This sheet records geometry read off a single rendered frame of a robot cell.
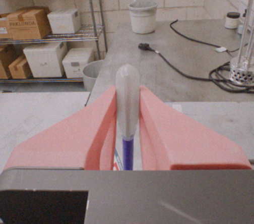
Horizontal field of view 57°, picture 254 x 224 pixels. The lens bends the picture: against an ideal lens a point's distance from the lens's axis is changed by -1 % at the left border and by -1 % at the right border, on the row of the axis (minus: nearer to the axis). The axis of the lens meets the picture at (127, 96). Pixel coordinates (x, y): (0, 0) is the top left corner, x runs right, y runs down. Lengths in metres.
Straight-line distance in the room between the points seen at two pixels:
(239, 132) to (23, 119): 0.55
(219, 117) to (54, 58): 2.03
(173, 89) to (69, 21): 1.76
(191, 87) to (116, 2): 1.90
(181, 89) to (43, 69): 2.01
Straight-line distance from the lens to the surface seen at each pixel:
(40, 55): 2.50
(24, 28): 2.44
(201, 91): 0.72
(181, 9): 2.55
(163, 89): 0.72
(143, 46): 0.98
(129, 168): 0.16
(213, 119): 0.61
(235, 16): 1.23
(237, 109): 0.66
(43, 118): 0.68
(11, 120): 0.72
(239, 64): 0.50
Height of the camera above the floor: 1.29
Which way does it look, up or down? 34 degrees down
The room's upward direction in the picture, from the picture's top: 5 degrees counter-clockwise
